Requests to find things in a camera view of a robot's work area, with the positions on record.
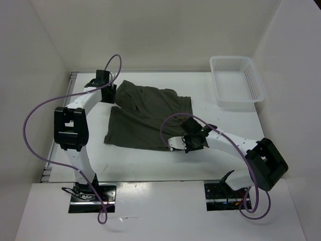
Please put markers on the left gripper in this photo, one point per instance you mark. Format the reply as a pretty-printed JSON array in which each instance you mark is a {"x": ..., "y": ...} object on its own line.
[{"x": 112, "y": 98}]

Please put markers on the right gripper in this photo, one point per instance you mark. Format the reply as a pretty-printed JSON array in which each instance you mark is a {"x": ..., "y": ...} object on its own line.
[{"x": 188, "y": 148}]

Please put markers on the dark green shorts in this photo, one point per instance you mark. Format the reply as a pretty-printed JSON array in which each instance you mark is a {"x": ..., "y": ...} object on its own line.
[{"x": 144, "y": 117}]

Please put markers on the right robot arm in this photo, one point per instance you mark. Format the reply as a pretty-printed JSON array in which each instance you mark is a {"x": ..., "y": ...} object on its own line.
[{"x": 264, "y": 162}]

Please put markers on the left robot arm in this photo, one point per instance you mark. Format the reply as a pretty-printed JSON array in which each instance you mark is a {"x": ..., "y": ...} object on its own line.
[{"x": 71, "y": 132}]

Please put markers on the white plastic basket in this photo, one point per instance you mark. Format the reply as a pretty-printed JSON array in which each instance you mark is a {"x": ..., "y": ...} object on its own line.
[{"x": 236, "y": 80}]

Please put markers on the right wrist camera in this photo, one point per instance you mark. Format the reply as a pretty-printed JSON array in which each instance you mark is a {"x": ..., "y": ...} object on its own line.
[{"x": 177, "y": 143}]

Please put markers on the aluminium table edge rail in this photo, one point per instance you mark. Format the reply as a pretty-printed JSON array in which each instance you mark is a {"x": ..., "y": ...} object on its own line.
[{"x": 55, "y": 151}]

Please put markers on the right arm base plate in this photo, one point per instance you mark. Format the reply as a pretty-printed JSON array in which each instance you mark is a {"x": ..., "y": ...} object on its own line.
[{"x": 214, "y": 192}]

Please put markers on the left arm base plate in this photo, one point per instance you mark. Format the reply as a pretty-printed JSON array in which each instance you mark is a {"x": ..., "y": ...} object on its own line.
[{"x": 106, "y": 191}]

